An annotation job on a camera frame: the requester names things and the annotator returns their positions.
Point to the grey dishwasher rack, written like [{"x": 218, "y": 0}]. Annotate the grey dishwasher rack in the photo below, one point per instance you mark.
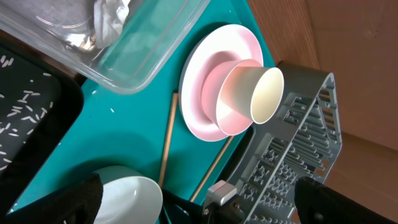
[{"x": 303, "y": 138}]

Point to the teal serving tray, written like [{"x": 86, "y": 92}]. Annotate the teal serving tray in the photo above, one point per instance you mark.
[{"x": 130, "y": 130}]

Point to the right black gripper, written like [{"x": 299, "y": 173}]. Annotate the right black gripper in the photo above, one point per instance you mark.
[{"x": 177, "y": 210}]

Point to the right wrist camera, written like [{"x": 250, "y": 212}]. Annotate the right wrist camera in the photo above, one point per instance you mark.
[{"x": 218, "y": 197}]

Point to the wooden chopstick diagonal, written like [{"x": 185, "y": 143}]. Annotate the wooden chopstick diagonal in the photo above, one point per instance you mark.
[{"x": 168, "y": 137}]

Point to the wooden chopstick straight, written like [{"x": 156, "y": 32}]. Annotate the wooden chopstick straight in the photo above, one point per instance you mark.
[{"x": 211, "y": 168}]

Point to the pink plate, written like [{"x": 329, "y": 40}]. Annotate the pink plate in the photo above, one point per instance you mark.
[{"x": 229, "y": 42}]

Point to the black plastic tray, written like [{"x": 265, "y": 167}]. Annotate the black plastic tray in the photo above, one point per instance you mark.
[{"x": 50, "y": 131}]

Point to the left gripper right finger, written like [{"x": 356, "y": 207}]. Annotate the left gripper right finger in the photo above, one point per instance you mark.
[{"x": 318, "y": 204}]

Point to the cream paper cup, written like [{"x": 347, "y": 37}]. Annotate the cream paper cup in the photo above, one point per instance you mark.
[{"x": 254, "y": 92}]

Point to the white napkin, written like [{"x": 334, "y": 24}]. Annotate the white napkin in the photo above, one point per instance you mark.
[{"x": 109, "y": 19}]

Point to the pink small bowl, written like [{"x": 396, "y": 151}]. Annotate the pink small bowl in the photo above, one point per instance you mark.
[{"x": 228, "y": 120}]

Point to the pile of rice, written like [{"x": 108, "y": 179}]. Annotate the pile of rice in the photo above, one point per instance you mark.
[{"x": 27, "y": 95}]

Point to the white bowl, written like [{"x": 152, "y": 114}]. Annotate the white bowl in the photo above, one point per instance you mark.
[{"x": 128, "y": 197}]

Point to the clear plastic bin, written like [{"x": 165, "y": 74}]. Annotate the clear plastic bin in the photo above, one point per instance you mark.
[{"x": 120, "y": 44}]

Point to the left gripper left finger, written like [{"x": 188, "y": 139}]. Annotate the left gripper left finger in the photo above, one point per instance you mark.
[{"x": 78, "y": 203}]

